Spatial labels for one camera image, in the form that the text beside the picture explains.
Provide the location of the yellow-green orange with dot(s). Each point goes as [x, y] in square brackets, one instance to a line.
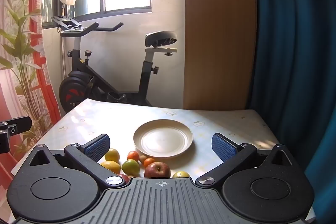
[113, 155]

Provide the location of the beige round plate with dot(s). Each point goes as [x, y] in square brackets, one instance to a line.
[162, 140]

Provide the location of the grey wall pipe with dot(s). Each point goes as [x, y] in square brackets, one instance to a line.
[63, 61]

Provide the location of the blue curtain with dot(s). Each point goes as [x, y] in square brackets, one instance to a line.
[294, 29]

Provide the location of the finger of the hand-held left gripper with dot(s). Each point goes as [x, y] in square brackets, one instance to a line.
[19, 124]

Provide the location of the yellow lemon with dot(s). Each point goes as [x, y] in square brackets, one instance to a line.
[111, 166]

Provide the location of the green citrus with orange patch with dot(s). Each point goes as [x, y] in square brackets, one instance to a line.
[130, 167]

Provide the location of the wooden cabinet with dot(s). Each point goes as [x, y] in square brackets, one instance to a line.
[220, 29]

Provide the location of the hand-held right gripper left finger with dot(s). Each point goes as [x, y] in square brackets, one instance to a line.
[97, 148]

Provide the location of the black exercise bike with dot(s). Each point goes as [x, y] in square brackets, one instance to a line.
[76, 87]

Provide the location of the small orange tangerine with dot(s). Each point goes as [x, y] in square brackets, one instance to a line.
[133, 155]
[149, 161]

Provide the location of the small tan egg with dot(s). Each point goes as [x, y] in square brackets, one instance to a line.
[143, 158]

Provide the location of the red apple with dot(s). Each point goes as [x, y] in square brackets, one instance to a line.
[157, 170]

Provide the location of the small yellow-green lime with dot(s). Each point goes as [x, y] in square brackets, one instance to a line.
[181, 175]

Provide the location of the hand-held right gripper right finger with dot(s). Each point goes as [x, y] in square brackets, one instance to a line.
[223, 147]

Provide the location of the dark red fruit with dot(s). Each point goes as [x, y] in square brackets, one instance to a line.
[124, 177]

